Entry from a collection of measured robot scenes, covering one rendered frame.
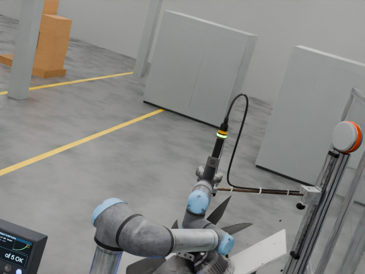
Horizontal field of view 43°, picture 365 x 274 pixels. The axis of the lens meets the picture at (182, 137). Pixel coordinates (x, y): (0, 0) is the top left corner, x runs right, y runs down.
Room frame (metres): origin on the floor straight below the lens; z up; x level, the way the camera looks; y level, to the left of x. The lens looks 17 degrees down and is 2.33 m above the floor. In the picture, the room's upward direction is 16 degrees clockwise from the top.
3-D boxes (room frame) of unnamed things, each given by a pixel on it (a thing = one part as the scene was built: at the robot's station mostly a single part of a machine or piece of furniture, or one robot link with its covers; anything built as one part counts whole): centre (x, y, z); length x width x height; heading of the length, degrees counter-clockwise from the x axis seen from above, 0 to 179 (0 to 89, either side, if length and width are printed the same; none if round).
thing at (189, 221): (1.58, -0.14, 1.54); 0.11 x 0.08 x 0.11; 51
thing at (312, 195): (2.25, -0.72, 1.54); 0.10 x 0.07 x 0.08; 118
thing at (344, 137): (2.29, -0.80, 1.88); 0.17 x 0.15 x 0.16; 173
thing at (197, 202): (1.59, -0.12, 1.64); 0.11 x 0.08 x 0.09; 173
